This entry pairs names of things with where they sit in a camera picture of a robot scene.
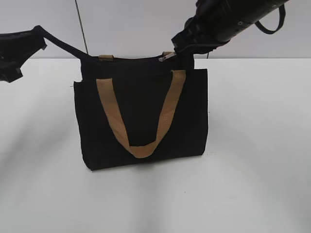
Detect metal zipper pull with ring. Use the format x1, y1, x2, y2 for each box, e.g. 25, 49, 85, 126
158, 51, 176, 62

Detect black canvas bag tan handles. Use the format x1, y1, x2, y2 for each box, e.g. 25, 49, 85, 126
73, 56, 208, 171

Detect thin dark background cable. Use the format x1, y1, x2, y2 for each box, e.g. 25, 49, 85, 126
74, 0, 89, 55

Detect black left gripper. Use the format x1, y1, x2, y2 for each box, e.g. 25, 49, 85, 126
0, 25, 94, 83

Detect black cable loop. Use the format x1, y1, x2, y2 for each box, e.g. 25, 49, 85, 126
255, 3, 287, 34

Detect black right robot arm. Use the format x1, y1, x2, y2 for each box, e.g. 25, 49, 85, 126
172, 0, 286, 54

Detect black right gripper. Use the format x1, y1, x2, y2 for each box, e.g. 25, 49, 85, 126
172, 9, 223, 54

